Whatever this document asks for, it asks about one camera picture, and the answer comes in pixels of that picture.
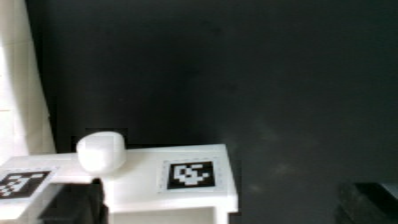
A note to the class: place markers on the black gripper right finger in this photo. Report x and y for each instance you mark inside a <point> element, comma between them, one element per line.
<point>368,203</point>

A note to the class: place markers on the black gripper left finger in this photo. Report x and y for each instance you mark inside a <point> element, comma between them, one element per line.
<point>77,206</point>

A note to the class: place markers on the white plastic border wall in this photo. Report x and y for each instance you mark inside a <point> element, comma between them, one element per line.
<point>25,131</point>

